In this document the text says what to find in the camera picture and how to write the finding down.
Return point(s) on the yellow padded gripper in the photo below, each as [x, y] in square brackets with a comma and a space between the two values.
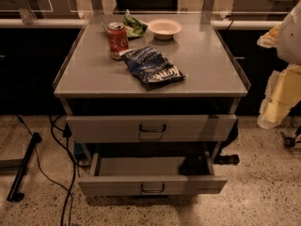
[291, 40]

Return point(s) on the grey drawer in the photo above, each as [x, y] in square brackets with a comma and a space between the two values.
[154, 128]
[153, 176]

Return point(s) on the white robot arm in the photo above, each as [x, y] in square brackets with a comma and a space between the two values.
[283, 89]

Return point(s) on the grey top drawer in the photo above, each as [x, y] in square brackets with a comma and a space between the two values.
[154, 128]

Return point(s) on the grey drawer cabinet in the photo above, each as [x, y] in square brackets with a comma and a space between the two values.
[93, 84]

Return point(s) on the black chair wheel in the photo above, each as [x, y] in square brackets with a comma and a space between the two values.
[290, 142]

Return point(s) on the black caster wheel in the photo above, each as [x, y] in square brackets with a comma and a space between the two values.
[227, 159]

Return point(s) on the white paper bowl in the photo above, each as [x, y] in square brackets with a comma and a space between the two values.
[164, 29]

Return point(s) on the blue chip bag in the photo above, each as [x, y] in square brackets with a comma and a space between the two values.
[150, 67]

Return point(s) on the green chip bag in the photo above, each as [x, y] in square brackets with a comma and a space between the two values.
[135, 28]

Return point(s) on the red soda can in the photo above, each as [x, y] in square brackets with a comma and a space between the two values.
[118, 39]

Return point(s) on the black metal floor bar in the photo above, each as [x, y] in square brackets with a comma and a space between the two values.
[14, 194]

